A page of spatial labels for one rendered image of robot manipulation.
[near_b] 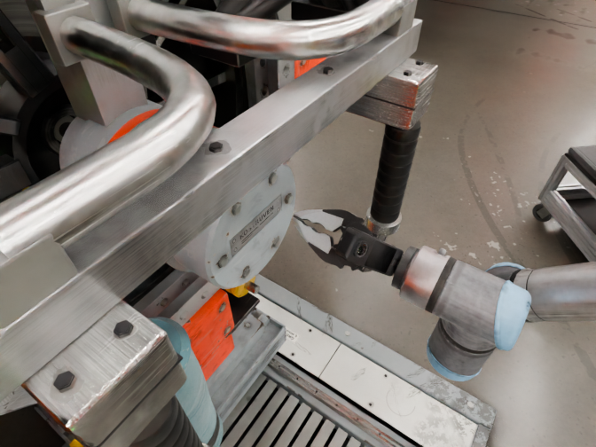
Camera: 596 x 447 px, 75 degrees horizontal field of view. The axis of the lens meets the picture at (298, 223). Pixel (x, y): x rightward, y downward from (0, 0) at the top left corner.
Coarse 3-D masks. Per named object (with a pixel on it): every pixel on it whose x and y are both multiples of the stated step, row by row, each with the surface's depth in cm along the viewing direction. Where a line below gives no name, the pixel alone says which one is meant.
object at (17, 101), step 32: (160, 0) 46; (192, 0) 52; (0, 32) 35; (0, 64) 35; (32, 64) 38; (192, 64) 63; (224, 64) 59; (0, 96) 40; (32, 96) 39; (64, 96) 45; (160, 96) 53; (224, 96) 62; (0, 128) 37; (32, 128) 44; (0, 160) 40; (32, 160) 45; (0, 192) 40
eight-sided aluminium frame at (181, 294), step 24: (264, 72) 58; (288, 72) 55; (264, 96) 60; (168, 288) 59; (192, 288) 59; (216, 288) 63; (144, 312) 57; (168, 312) 56; (192, 312) 60; (0, 408) 38
